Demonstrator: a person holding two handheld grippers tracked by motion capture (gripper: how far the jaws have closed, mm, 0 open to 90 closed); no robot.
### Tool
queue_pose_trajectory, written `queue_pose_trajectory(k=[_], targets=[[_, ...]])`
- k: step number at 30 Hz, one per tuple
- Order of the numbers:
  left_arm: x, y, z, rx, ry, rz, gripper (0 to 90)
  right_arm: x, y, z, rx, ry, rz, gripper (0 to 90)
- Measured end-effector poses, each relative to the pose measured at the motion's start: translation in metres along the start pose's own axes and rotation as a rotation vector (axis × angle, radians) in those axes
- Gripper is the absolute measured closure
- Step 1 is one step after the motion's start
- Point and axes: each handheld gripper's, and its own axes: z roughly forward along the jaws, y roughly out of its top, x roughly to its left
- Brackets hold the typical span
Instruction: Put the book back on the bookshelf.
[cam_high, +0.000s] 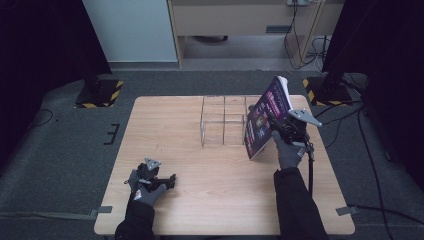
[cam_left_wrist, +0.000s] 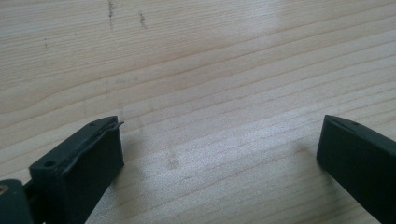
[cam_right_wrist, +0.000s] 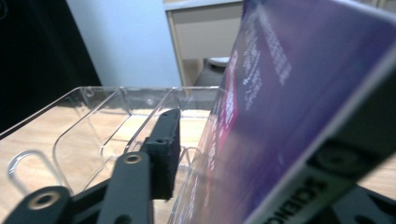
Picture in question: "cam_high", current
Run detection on black yellow-striped stand base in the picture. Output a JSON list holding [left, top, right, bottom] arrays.
[[74, 78, 125, 110], [302, 76, 354, 108]]

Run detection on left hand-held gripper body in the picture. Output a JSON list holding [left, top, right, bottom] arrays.
[[135, 156, 163, 188]]

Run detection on white cabinet panel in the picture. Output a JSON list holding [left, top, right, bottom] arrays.
[[82, 0, 178, 63]]

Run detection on person's left hand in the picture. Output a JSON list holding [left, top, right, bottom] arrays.
[[127, 168, 168, 208]]

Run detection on thin black floor cable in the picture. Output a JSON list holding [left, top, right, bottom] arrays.
[[27, 108, 55, 130]]

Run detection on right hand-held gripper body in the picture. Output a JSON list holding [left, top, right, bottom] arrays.
[[272, 108, 324, 148]]

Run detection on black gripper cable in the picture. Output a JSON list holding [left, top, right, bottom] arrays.
[[298, 138, 316, 198]]

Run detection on clear acrylic file organizer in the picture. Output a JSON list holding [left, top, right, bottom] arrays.
[[199, 94, 268, 150]]

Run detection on black stand pole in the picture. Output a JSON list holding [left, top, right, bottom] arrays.
[[320, 0, 368, 96], [71, 0, 105, 95]]

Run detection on black hanging cables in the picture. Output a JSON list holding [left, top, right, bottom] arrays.
[[283, 0, 332, 72]]

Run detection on person's right hand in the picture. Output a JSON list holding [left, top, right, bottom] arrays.
[[271, 129, 307, 171]]

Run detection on light wooden desk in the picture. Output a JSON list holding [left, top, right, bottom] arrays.
[[167, 0, 345, 69]]

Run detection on dark purple magazine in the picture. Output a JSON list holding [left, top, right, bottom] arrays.
[[243, 75, 294, 161]]

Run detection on long black floor cable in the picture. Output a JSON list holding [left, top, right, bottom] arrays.
[[356, 105, 395, 240]]

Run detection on grey tape strip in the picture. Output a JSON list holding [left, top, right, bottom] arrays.
[[89, 205, 114, 218], [335, 205, 360, 217]]

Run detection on dark curtain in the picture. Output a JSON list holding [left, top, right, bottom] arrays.
[[321, 0, 424, 193], [0, 0, 113, 171]]

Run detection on thick black floor cable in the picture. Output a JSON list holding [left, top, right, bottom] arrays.
[[346, 203, 424, 226]]

